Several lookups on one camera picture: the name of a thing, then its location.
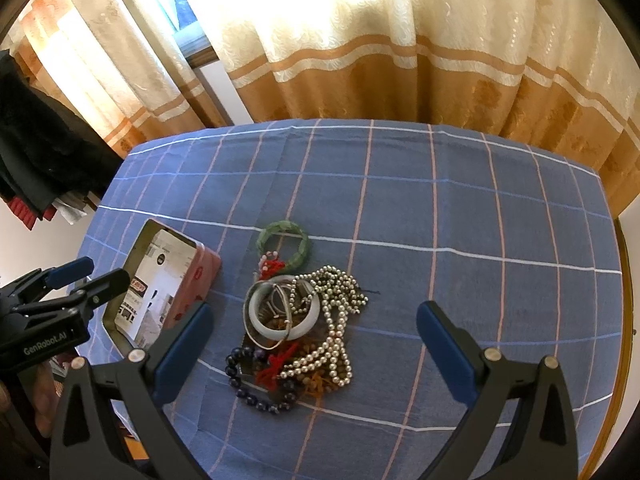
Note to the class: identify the dark hanging clothes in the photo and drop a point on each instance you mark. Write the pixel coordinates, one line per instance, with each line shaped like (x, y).
(47, 151)

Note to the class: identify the red coral ornament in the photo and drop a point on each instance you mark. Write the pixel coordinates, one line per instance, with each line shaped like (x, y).
(268, 377)

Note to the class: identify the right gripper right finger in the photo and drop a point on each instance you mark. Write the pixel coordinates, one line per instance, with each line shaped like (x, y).
(541, 442)

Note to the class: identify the white jade bangle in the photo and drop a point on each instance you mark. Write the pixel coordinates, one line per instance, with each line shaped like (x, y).
(302, 324)

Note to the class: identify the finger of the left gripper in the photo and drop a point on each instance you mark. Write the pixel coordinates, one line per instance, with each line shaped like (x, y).
(36, 284)
(95, 289)

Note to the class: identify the silver wrist watch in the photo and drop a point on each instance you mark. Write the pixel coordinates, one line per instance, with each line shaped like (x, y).
(289, 294)

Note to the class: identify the right beige brown curtain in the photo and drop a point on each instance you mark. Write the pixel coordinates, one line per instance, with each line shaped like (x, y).
(555, 74)

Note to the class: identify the left beige brown curtain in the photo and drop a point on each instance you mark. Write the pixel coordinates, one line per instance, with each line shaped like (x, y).
(115, 63)

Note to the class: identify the red tassel jade pendant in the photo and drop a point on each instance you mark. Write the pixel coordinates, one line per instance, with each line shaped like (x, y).
(269, 265)

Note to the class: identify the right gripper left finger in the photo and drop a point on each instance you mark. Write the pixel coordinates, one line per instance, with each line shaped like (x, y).
(86, 443)

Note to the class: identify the window frame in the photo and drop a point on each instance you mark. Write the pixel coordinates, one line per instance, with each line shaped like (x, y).
(187, 32)

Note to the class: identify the pink metal tin box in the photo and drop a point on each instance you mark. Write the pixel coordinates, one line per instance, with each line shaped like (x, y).
(168, 272)

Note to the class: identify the thin silver bangle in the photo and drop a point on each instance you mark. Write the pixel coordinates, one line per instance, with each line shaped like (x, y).
(255, 329)

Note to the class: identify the beige brown curtain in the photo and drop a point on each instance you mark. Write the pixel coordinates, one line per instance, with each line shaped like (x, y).
(115, 63)
(555, 74)

